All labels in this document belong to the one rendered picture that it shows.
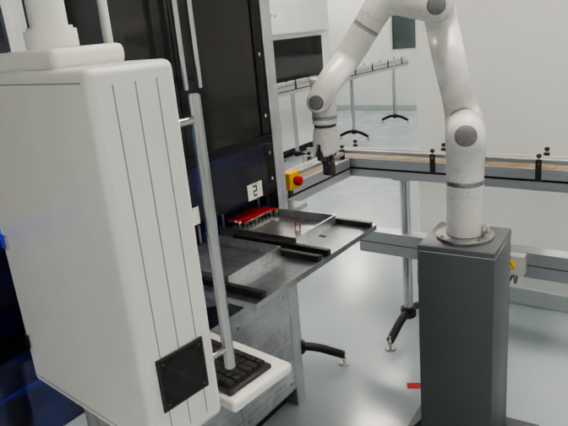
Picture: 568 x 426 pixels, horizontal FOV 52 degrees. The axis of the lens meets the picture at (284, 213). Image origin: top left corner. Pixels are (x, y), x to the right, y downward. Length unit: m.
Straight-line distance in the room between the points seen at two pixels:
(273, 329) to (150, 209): 1.40
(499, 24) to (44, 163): 2.51
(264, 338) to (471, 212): 0.94
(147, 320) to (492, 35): 2.53
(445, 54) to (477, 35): 1.39
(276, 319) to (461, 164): 0.98
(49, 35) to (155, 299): 0.53
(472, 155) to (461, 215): 0.21
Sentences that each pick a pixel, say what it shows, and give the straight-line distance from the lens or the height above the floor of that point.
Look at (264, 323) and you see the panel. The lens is 2.35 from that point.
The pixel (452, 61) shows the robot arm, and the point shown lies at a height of 1.44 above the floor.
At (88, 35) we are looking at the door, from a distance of 1.70.
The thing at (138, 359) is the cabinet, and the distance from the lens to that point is 1.15.
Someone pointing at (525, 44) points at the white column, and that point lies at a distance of 3.22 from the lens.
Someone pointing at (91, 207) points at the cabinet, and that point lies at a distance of 1.09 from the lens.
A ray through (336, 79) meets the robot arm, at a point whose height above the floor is 1.41.
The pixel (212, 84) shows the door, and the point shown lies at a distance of 2.00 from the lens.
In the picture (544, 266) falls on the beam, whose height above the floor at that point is 0.50.
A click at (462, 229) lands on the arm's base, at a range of 2.00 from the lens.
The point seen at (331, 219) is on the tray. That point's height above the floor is 0.91.
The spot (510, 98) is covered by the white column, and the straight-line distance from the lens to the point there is 3.26.
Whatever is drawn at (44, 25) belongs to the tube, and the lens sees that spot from 1.23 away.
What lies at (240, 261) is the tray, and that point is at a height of 0.88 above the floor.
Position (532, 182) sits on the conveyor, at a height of 0.88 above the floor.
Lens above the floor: 1.58
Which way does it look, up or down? 17 degrees down
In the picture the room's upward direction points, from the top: 5 degrees counter-clockwise
